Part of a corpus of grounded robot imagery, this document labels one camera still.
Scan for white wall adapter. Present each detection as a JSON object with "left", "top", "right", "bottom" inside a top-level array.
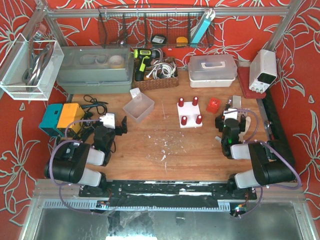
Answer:
[{"left": 129, "top": 87, "right": 141, "bottom": 99}]

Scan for yellow and teal box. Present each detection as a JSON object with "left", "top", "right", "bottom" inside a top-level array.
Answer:
[{"left": 38, "top": 103, "right": 85, "bottom": 137}]

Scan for green cordless drill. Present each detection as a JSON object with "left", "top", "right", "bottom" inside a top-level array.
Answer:
[{"left": 133, "top": 48, "right": 162, "bottom": 82}]

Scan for red large spring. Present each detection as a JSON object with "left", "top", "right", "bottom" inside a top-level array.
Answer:
[
  {"left": 192, "top": 96, "right": 199, "bottom": 106},
  {"left": 178, "top": 97, "right": 185, "bottom": 108}
]

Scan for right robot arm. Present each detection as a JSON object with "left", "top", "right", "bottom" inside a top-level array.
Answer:
[{"left": 215, "top": 97, "right": 302, "bottom": 195}]

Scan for black cable bundle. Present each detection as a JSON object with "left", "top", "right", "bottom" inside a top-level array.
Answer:
[{"left": 69, "top": 94, "right": 118, "bottom": 155}]

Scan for orange plug adapter cube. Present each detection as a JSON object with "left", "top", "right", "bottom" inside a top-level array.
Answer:
[{"left": 206, "top": 97, "right": 221, "bottom": 114}]

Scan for red mat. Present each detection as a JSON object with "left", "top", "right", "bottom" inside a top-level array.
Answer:
[{"left": 237, "top": 66, "right": 266, "bottom": 99}]

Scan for white lidded storage box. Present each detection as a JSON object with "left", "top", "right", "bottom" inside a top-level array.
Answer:
[{"left": 188, "top": 54, "right": 238, "bottom": 88}]

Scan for yellow tape measure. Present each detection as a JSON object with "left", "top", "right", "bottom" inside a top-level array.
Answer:
[{"left": 176, "top": 36, "right": 189, "bottom": 48}]

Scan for white peg board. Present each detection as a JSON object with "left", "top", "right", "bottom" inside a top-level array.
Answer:
[{"left": 176, "top": 101, "right": 203, "bottom": 129}]

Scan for aluminium frame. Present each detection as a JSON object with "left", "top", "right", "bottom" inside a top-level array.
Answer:
[{"left": 0, "top": 0, "right": 320, "bottom": 240}]

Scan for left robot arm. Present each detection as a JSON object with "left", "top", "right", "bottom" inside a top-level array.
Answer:
[{"left": 44, "top": 113, "right": 128, "bottom": 197}]

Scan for blue flat case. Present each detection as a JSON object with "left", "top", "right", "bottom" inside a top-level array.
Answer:
[{"left": 189, "top": 8, "right": 216, "bottom": 47}]

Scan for clear acrylic box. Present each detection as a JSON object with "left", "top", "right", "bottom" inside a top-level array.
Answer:
[{"left": 0, "top": 33, "right": 65, "bottom": 101}]

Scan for beige work glove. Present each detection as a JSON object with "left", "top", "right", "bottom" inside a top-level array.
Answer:
[{"left": 239, "top": 116, "right": 251, "bottom": 142}]

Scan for white power supply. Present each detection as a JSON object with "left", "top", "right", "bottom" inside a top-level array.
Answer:
[{"left": 248, "top": 49, "right": 277, "bottom": 94}]

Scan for woven wicker basket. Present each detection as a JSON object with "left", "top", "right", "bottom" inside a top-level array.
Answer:
[{"left": 132, "top": 69, "right": 179, "bottom": 91}]

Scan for black side rail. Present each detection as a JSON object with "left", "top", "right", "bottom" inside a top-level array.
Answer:
[{"left": 262, "top": 89, "right": 296, "bottom": 168}]

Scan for silver metal block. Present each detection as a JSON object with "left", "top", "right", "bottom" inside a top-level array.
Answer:
[{"left": 231, "top": 95, "right": 242, "bottom": 109}]

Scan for grey metal bracket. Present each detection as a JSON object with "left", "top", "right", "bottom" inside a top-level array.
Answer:
[{"left": 215, "top": 136, "right": 222, "bottom": 143}]

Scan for white coiled cable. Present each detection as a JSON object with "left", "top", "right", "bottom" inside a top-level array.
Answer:
[{"left": 147, "top": 62, "right": 177, "bottom": 80}]

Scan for black wire basket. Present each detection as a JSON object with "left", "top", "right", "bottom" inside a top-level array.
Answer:
[{"left": 98, "top": 3, "right": 215, "bottom": 48}]

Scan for grey tools in acrylic box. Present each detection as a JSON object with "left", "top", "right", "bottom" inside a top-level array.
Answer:
[{"left": 21, "top": 36, "right": 54, "bottom": 86}]

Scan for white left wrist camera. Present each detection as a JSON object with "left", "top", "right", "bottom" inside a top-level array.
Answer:
[{"left": 99, "top": 113, "right": 116, "bottom": 130}]

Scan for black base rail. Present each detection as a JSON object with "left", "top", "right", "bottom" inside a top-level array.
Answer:
[{"left": 78, "top": 180, "right": 257, "bottom": 208}]

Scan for translucent plastic spring bin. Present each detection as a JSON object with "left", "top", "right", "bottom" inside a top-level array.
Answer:
[{"left": 123, "top": 92, "right": 155, "bottom": 123}]

